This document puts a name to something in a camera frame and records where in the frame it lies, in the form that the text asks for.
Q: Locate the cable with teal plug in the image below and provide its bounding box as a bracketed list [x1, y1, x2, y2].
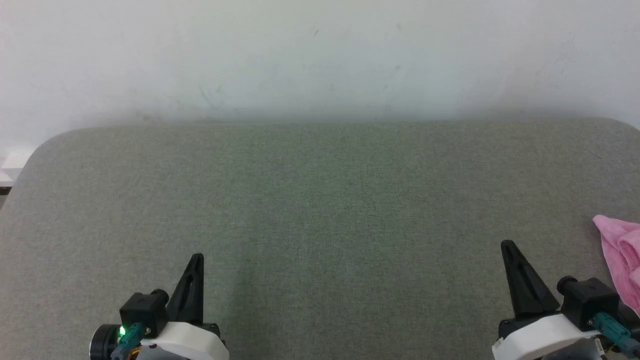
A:
[588, 312, 640, 357]
[110, 322, 147, 360]

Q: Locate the white wall trim block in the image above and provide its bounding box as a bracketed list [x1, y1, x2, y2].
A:
[0, 144, 38, 190]

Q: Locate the right cable with teal plug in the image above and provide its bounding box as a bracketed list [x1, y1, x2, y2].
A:
[588, 312, 640, 357]

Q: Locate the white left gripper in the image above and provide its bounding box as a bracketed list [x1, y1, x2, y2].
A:
[136, 253, 229, 360]

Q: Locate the left cable with teal plug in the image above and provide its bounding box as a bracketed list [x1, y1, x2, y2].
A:
[110, 322, 147, 360]

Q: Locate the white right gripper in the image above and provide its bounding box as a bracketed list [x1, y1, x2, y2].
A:
[492, 239, 610, 360]

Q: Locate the pink garment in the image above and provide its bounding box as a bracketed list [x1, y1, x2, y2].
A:
[592, 214, 640, 317]

